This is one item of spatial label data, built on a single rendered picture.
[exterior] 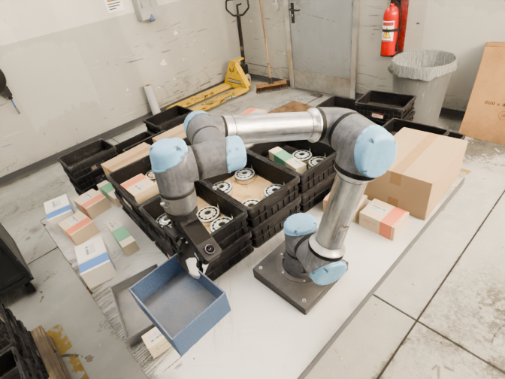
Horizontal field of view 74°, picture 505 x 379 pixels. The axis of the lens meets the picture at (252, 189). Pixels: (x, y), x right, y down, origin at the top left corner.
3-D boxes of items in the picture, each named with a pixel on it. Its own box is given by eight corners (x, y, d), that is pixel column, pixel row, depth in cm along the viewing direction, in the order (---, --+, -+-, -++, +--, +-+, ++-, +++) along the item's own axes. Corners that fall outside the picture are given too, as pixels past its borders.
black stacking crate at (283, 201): (302, 198, 151) (300, 177, 144) (253, 232, 137) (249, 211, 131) (246, 169, 178) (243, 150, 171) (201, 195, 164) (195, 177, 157)
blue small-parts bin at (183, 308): (231, 310, 80) (225, 292, 76) (181, 356, 73) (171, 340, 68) (185, 268, 93) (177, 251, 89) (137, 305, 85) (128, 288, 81)
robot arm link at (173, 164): (193, 145, 64) (148, 156, 61) (202, 193, 70) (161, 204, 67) (184, 131, 70) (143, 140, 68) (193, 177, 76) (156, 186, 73)
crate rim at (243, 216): (249, 216, 132) (249, 211, 130) (185, 259, 118) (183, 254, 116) (196, 180, 158) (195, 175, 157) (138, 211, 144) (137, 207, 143)
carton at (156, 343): (204, 304, 126) (201, 294, 122) (213, 314, 122) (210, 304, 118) (146, 345, 116) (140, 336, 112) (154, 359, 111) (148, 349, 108)
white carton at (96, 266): (118, 274, 144) (110, 261, 139) (89, 289, 140) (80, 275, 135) (108, 248, 159) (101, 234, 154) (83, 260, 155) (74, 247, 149)
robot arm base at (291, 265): (329, 259, 129) (330, 242, 122) (305, 286, 121) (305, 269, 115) (298, 241, 138) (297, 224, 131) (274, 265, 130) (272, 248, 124)
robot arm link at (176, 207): (201, 189, 71) (167, 206, 67) (204, 207, 73) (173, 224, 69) (182, 177, 76) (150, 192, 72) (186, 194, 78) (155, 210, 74)
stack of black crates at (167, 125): (188, 144, 360) (176, 104, 334) (204, 151, 341) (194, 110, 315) (156, 160, 340) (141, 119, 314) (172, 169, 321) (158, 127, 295)
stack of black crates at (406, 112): (412, 146, 294) (421, 95, 267) (394, 163, 277) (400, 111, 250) (369, 134, 321) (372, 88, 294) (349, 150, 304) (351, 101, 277)
